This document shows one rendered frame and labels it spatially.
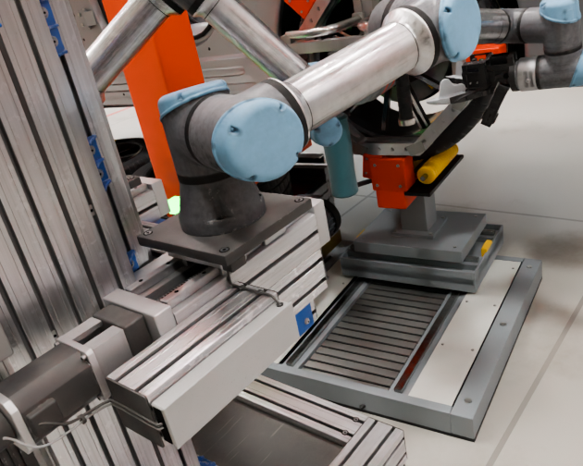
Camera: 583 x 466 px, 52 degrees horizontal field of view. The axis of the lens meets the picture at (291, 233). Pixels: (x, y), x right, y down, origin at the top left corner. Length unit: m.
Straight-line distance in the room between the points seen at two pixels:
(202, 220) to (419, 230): 1.30
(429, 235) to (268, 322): 1.31
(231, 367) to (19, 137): 0.46
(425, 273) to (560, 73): 0.91
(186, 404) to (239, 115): 0.39
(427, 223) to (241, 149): 1.41
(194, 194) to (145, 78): 0.85
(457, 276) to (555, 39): 0.92
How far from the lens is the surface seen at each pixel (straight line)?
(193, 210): 0.98
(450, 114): 1.80
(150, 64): 1.76
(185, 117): 0.92
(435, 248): 2.07
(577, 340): 2.02
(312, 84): 0.90
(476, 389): 1.71
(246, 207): 0.98
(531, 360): 1.94
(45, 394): 0.87
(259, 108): 0.81
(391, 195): 1.95
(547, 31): 1.42
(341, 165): 1.86
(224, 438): 1.50
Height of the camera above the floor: 1.21
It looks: 25 degrees down
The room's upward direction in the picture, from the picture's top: 12 degrees counter-clockwise
